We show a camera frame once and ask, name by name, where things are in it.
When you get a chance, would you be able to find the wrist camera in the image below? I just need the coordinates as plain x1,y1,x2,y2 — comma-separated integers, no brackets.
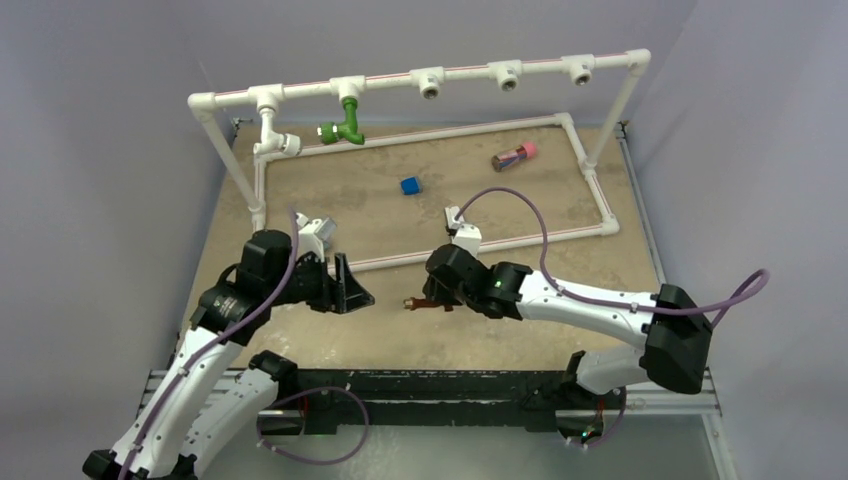
449,223,482,258
296,212,337,259

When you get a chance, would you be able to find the white PVC pipe frame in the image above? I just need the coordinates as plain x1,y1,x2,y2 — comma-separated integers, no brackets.
187,48,651,279

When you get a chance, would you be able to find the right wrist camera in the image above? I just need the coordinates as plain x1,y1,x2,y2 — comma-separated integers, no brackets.
449,223,482,258

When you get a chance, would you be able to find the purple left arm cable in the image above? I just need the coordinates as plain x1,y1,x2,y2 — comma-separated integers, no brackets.
115,206,370,480

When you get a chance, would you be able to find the green water faucet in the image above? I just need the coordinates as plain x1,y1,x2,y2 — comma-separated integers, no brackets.
316,96,365,145

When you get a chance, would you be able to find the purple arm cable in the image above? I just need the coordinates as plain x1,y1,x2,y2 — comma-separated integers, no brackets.
115,206,370,480
454,187,772,452

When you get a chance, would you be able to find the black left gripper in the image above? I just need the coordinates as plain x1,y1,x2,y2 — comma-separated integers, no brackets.
267,251,373,312

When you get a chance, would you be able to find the blue cube block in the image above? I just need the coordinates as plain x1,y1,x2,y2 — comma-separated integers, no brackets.
399,176,423,196

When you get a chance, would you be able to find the white water faucet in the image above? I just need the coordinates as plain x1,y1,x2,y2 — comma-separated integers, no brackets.
253,107,302,157

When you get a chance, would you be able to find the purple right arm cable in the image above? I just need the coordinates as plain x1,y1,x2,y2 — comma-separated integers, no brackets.
454,187,772,452

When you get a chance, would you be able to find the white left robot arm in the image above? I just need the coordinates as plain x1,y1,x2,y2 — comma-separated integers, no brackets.
82,230,375,479

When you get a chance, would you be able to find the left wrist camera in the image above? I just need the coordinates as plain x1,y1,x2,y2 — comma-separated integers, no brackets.
296,212,337,259

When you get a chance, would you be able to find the white stapler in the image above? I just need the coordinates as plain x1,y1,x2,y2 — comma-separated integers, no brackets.
444,206,464,237

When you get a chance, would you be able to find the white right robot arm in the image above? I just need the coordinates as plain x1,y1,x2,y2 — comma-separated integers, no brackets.
422,244,713,407

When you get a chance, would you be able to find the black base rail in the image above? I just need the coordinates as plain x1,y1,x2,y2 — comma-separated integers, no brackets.
142,367,720,439

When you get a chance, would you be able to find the pink capped colourful can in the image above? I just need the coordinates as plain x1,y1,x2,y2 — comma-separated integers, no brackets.
491,142,538,173

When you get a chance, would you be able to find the brown water faucet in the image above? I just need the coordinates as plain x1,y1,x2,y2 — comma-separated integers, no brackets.
403,297,454,312

